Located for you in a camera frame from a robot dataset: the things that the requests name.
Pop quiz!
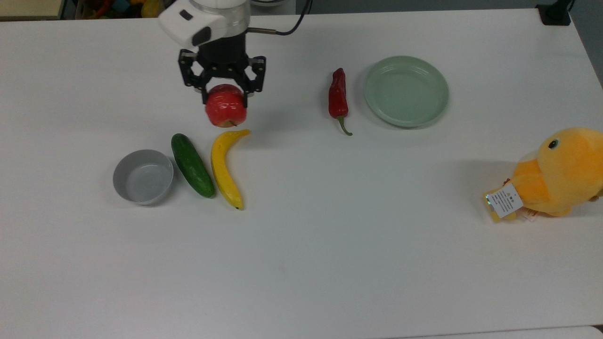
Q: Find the black stand base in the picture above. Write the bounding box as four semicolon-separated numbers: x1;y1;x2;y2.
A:
536;0;574;26

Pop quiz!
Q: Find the red chili pepper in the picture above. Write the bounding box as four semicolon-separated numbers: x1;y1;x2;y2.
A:
328;68;353;137

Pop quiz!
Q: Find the green cucumber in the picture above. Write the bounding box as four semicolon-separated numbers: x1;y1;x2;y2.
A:
171;133;216;199

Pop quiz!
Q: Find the small grey bowl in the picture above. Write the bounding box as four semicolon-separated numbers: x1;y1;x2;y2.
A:
112;149;175;206

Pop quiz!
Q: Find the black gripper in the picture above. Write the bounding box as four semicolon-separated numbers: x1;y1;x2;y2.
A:
177;33;267;109

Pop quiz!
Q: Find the yellow banana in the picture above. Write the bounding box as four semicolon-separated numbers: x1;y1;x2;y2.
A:
210;129;252;210

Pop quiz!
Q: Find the wooden board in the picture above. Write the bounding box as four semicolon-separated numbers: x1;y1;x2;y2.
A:
0;0;65;22

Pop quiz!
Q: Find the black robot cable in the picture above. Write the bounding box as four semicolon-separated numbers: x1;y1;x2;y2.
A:
248;0;314;37

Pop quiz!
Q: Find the orange plush toy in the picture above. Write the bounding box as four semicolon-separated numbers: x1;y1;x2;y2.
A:
483;127;603;223

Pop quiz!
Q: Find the red apple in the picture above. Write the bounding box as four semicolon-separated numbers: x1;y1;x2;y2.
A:
204;84;248;128

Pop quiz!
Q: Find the pale green plate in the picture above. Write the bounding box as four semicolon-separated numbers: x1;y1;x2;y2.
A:
363;56;449;129

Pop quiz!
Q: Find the bin of colourful toys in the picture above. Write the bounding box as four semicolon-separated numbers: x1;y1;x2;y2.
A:
74;0;166;19

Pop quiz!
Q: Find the white toy label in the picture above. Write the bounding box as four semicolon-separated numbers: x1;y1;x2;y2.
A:
487;184;524;219

